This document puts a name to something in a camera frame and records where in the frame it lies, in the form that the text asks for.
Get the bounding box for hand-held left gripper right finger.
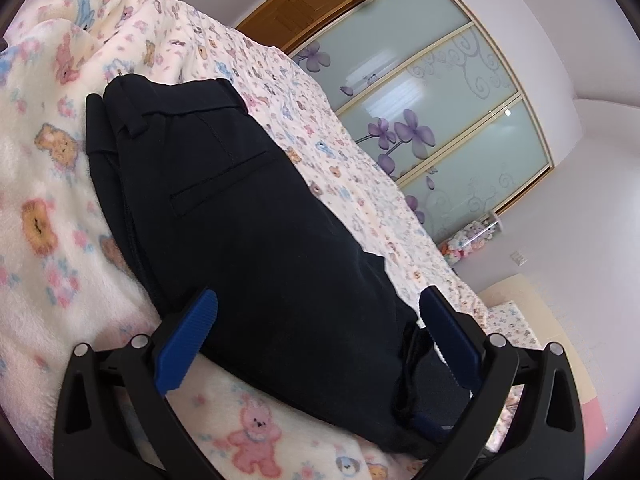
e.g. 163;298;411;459
419;285;586;480

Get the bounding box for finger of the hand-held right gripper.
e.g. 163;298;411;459
392;327;473;442

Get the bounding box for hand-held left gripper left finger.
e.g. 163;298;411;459
52;287;221;480

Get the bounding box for black pants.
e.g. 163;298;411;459
85;72;473;461

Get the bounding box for bear print pillow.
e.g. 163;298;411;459
486;300;545;352

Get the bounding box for cream headboard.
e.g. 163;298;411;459
477;272;573;353

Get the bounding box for clear cylinder of plush toys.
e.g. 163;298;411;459
439;212;503;267

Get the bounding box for fleece bear print blanket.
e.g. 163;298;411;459
0;0;451;480

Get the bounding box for frosted glass sliding wardrobe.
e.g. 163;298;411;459
287;0;557;247

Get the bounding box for wooden door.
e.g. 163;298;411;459
235;0;382;56

